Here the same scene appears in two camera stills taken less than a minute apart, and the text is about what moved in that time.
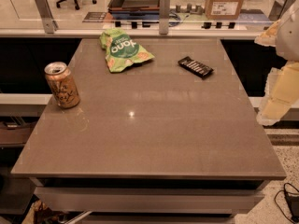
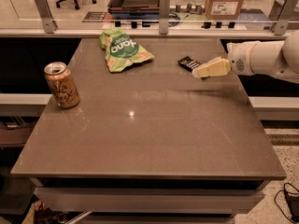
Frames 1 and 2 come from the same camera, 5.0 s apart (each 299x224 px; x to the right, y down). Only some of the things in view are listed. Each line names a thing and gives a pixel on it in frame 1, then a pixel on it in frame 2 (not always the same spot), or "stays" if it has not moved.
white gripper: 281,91 -> 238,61
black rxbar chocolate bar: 199,68 stays
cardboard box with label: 224,2 stays
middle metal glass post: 163,12 stays
